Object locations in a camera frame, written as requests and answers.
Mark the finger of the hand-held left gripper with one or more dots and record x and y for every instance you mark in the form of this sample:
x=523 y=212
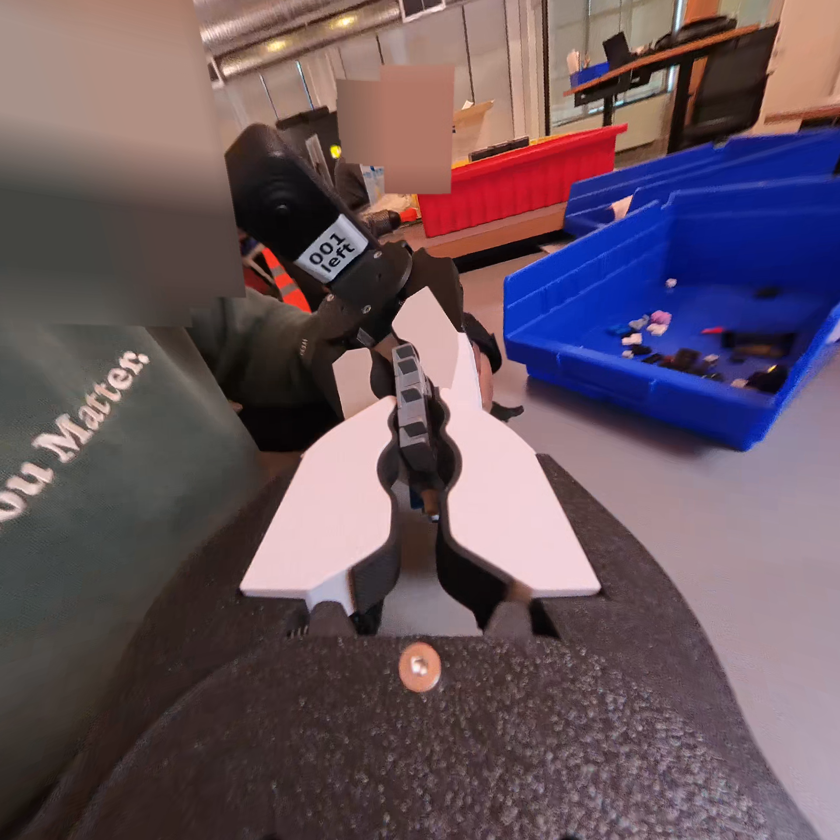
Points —
x=440 y=335
x=361 y=381

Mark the red bin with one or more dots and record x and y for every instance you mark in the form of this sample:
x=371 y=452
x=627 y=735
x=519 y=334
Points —
x=525 y=184

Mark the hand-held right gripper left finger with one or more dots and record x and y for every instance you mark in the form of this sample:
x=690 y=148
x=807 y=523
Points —
x=322 y=525

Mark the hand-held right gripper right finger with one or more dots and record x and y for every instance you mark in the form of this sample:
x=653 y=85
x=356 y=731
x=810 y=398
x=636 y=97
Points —
x=519 y=525

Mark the black office chair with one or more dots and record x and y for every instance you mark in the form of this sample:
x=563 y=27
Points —
x=729 y=85

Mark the lego pieces pile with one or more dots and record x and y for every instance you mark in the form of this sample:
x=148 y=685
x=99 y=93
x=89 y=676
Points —
x=683 y=355

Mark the black standing desk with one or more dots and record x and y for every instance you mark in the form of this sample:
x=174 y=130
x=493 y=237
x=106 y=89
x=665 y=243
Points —
x=656 y=59

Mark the silver ventilation duct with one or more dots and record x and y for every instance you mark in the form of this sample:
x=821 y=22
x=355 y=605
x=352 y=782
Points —
x=289 y=26

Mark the blue plastic bin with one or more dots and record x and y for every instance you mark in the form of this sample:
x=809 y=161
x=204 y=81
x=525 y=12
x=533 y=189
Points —
x=735 y=164
x=591 y=355

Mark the lego car model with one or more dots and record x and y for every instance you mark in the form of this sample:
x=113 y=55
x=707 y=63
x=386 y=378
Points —
x=414 y=394

